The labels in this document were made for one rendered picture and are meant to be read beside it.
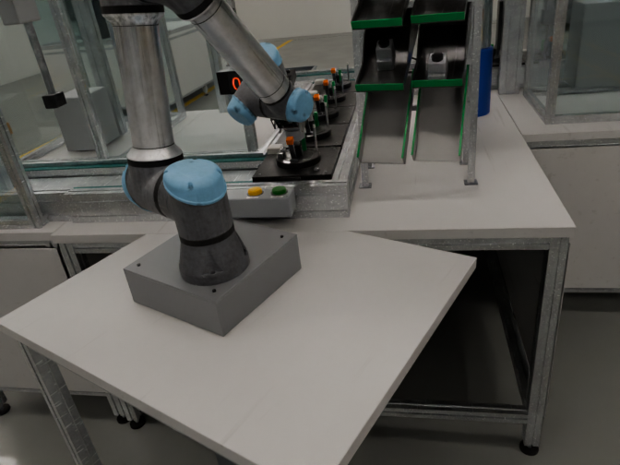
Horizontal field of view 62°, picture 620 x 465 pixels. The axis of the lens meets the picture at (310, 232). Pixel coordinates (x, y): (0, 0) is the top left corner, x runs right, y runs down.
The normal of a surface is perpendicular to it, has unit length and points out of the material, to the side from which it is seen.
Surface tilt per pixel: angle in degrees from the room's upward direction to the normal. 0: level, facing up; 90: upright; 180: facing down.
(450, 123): 45
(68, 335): 0
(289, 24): 90
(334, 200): 90
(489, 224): 0
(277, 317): 0
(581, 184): 90
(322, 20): 90
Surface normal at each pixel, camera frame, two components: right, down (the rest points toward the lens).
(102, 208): -0.17, 0.48
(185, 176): -0.01, -0.83
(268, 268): 0.83, 0.18
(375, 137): -0.31, -0.29
